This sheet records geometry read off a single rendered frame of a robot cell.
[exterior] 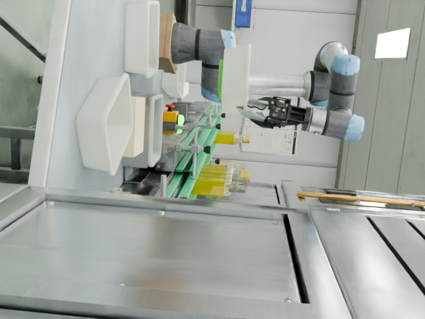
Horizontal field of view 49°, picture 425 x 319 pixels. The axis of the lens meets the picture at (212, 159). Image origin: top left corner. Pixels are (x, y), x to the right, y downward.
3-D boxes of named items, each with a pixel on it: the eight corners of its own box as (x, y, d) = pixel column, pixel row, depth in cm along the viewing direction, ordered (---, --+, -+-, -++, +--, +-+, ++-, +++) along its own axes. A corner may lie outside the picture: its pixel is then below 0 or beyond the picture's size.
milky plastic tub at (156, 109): (123, 166, 148) (151, 169, 147) (125, 95, 143) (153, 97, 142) (136, 156, 165) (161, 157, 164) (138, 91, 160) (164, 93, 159)
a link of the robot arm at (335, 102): (353, 88, 147) (357, 98, 137) (347, 123, 151) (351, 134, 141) (327, 87, 148) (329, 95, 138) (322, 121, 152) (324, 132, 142)
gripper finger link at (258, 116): (236, 102, 135) (268, 108, 134) (236, 107, 141) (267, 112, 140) (234, 113, 134) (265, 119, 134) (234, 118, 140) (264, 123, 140)
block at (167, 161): (153, 171, 166) (173, 173, 166) (155, 145, 164) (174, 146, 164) (155, 169, 170) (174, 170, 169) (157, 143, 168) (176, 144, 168)
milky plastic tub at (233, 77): (220, 38, 132) (251, 40, 131) (222, 67, 154) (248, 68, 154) (215, 99, 129) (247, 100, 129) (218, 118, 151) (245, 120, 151)
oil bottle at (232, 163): (196, 169, 258) (244, 173, 256) (197, 159, 256) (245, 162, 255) (197, 166, 263) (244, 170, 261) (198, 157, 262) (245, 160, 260)
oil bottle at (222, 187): (173, 192, 173) (231, 197, 172) (174, 178, 172) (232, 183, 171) (175, 188, 179) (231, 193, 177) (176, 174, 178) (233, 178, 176)
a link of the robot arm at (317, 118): (323, 112, 140) (318, 138, 139) (308, 109, 141) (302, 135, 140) (327, 106, 133) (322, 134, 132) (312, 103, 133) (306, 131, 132)
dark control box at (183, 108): (169, 119, 232) (186, 121, 231) (169, 103, 230) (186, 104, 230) (171, 118, 240) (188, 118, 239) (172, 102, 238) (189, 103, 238)
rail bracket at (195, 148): (173, 178, 166) (208, 180, 166) (175, 130, 163) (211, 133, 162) (174, 175, 169) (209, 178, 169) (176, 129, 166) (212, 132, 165)
